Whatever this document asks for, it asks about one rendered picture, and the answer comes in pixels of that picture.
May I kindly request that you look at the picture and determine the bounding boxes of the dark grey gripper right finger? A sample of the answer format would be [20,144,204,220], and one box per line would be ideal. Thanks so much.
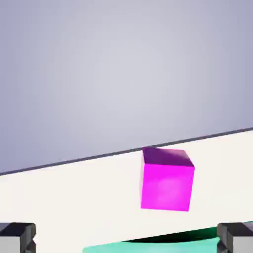
[216,221,253,253]

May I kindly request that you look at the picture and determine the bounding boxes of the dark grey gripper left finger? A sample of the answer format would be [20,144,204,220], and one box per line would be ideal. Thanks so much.
[0,222,37,253]

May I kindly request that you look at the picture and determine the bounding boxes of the small magenta cube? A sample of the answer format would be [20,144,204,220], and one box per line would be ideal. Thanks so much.
[140,147,196,212]

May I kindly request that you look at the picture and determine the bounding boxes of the large teal box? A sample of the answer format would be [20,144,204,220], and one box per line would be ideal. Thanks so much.
[82,220,253,253]

